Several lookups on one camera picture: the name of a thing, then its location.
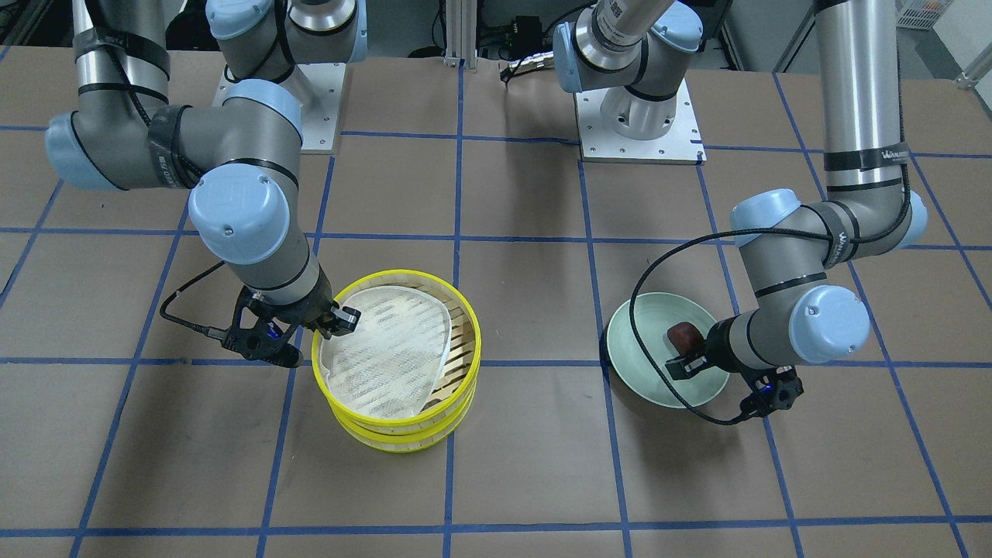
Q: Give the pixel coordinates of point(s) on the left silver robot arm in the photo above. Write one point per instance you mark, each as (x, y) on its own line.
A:
(638, 51)

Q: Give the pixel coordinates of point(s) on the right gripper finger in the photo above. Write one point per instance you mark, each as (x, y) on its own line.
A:
(328, 332)

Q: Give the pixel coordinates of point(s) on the brown steamed bun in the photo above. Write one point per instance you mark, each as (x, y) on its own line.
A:
(686, 339)

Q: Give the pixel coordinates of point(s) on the aluminium frame post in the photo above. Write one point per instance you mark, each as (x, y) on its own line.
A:
(460, 33)

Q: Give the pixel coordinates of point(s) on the yellow bamboo steamer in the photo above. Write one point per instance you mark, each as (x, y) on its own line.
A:
(416, 351)
(417, 439)

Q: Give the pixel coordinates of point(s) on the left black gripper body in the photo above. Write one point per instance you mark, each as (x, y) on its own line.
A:
(715, 346)

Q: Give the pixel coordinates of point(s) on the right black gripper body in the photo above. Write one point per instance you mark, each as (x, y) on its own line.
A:
(304, 315)

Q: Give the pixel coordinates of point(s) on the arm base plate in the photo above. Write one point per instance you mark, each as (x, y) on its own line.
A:
(674, 132)
(311, 96)

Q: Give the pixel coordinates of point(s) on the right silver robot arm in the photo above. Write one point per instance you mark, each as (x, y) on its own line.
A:
(238, 161)

